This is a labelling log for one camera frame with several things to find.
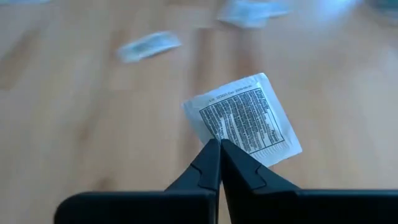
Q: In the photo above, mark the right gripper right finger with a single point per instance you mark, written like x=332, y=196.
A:
x=239, y=174

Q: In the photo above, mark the white square printed packet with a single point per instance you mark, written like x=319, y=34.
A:
x=242, y=118
x=245, y=14

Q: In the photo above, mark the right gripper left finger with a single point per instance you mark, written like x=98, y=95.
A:
x=202, y=174

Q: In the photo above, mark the silver foil packet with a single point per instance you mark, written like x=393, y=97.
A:
x=149, y=46

